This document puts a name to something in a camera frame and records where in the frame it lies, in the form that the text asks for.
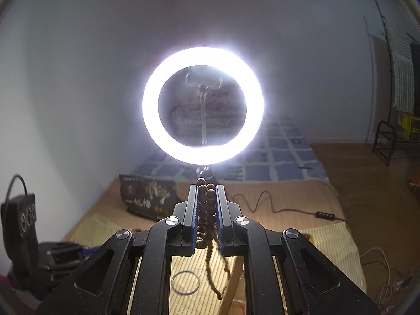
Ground yellow striped cloth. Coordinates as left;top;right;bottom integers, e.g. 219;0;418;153
67;213;367;315

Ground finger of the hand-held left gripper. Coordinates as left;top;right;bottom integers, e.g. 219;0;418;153
77;245;103;262

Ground thin black ring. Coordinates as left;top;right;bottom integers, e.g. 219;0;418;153
171;271;200;294

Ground white cables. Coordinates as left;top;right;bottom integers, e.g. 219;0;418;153
360;248;414;306

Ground dark printed box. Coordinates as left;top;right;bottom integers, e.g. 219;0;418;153
119;172;184;221

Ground white knitted towel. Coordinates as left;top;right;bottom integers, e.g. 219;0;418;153
385;19;417;113

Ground brown bed mat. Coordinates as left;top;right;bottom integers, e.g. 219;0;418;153
62;171;348;242

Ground black cable with controller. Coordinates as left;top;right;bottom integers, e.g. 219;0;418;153
232;192;336;221

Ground black metal rack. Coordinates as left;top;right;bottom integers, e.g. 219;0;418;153
373;120;407;167

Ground phone holder on stand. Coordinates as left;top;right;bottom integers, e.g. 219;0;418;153
184;73;224;146

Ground black clothes stand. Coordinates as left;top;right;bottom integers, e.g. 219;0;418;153
364;0;420;145

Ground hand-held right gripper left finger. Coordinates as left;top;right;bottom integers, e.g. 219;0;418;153
34;185;199;315

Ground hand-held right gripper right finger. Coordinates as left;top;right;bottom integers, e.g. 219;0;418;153
215;185;378;315

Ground white ring light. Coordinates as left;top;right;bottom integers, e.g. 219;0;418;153
142;46;264;165

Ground blue checked blanket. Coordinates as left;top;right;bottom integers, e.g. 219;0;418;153
133;115;330;184

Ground brown wooden bead bracelet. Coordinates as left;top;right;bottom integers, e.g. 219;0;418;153
196;177;244;301

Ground yellow box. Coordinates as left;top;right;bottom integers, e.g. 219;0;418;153
401;113;420;140

